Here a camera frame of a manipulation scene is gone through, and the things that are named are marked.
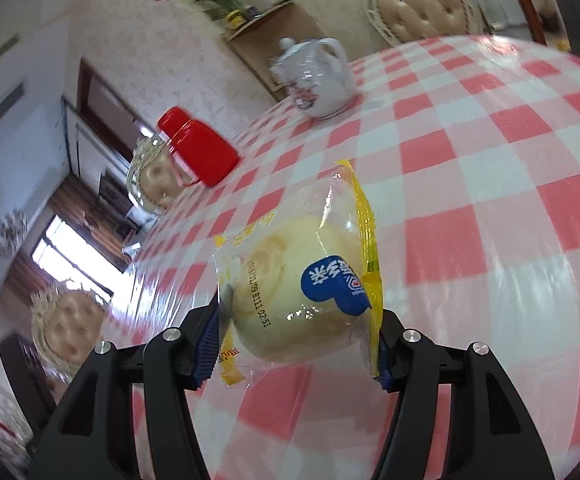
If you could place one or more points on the red checked tablecloth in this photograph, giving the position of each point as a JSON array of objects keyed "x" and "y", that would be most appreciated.
[{"x": 470, "y": 185}]

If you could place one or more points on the red thermos jug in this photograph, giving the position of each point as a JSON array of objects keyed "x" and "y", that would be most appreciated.
[{"x": 205, "y": 150}]

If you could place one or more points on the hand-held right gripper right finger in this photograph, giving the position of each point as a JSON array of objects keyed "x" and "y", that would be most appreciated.
[{"x": 395, "y": 360}]

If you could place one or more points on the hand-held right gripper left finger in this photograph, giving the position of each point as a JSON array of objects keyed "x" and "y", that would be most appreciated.
[{"x": 207, "y": 350}]

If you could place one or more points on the brown curtain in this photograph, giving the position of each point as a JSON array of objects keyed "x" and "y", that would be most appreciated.
[{"x": 82, "y": 200}]

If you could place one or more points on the white floral teapot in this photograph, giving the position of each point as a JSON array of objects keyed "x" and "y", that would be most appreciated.
[{"x": 315, "y": 80}]

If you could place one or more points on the cream tufted dining chair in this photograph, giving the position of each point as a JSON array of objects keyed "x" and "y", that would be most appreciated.
[
  {"x": 67, "y": 325},
  {"x": 155, "y": 180},
  {"x": 420, "y": 5}
]

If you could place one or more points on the yellow lidded jar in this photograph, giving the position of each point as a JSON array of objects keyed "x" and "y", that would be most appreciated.
[{"x": 235, "y": 19}]

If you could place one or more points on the yellow bun snack packet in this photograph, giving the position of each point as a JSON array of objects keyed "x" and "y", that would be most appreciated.
[{"x": 295, "y": 285}]

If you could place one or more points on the wooden wall shelf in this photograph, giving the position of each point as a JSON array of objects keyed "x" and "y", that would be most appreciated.
[{"x": 270, "y": 42}]

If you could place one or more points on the crystal chandelier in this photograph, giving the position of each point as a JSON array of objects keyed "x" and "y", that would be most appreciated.
[{"x": 9, "y": 232}]

